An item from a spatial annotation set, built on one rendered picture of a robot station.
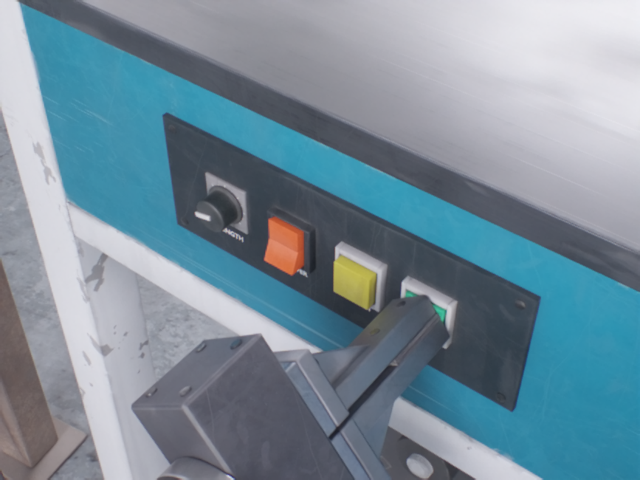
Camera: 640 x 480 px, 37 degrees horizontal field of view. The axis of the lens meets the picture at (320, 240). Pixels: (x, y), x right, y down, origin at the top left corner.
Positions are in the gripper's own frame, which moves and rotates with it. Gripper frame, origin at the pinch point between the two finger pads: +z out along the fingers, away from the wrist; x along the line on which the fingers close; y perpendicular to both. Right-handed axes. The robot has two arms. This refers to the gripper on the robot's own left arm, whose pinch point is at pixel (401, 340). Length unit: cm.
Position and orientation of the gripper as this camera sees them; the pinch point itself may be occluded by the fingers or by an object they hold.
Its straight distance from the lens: 50.2
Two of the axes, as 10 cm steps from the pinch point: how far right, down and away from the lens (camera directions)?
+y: 6.1, -1.4, -7.8
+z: 6.1, -5.5, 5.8
